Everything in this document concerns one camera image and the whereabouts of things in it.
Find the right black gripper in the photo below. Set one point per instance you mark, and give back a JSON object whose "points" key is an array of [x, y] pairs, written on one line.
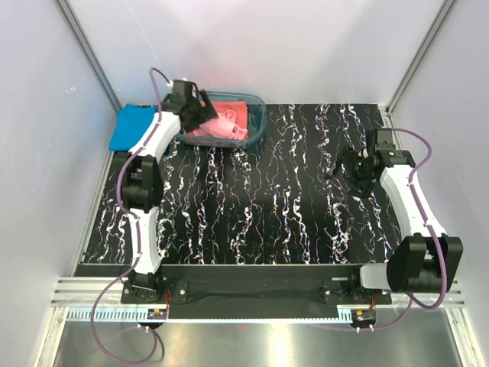
{"points": [[348, 158]]}

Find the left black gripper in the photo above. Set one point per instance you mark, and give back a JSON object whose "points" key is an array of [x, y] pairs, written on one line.
{"points": [[206, 112]]}

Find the pink t shirt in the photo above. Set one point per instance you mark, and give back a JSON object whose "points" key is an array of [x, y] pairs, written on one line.
{"points": [[223, 127]]}

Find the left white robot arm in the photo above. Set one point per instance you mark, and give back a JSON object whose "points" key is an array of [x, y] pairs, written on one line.
{"points": [[139, 187]]}

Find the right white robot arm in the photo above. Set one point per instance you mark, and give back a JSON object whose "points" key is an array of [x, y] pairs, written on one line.
{"points": [[427, 258]]}

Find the folded coral red t shirt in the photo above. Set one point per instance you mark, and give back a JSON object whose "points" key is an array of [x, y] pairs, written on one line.
{"points": [[238, 109]]}

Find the clear blue plastic bin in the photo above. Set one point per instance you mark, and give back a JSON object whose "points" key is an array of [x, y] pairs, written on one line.
{"points": [[257, 120]]}

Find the folded blue t shirt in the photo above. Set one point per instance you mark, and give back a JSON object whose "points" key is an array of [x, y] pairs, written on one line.
{"points": [[131, 124]]}

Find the black marble pattern mat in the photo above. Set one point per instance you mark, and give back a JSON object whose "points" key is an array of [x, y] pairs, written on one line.
{"points": [[272, 203]]}

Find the right small connector board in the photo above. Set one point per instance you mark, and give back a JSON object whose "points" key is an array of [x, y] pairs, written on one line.
{"points": [[367, 316]]}

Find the small connector board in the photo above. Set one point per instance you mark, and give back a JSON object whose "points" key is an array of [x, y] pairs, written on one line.
{"points": [[157, 313], [367, 316]]}

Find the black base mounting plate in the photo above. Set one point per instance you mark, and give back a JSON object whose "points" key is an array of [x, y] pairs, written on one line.
{"points": [[253, 293]]}

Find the left small connector board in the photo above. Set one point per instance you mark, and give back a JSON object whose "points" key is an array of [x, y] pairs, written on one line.
{"points": [[157, 313]]}

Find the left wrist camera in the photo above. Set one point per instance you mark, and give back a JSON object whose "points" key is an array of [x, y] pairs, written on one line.
{"points": [[185, 89]]}

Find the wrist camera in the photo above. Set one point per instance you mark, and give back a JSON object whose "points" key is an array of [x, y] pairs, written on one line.
{"points": [[380, 139], [185, 89]]}

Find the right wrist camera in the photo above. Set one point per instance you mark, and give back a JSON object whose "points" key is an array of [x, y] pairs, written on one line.
{"points": [[380, 139]]}

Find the left aluminium frame post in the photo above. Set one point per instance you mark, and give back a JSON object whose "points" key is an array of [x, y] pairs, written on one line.
{"points": [[81, 39]]}

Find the aluminium frame post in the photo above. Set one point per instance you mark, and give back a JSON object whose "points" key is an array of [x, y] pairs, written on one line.
{"points": [[81, 39], [434, 30]]}

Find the right aluminium frame post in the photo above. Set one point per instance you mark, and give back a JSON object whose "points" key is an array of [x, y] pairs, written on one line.
{"points": [[434, 30]]}

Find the aluminium rail front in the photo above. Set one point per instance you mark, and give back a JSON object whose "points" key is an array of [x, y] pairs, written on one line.
{"points": [[94, 300]]}

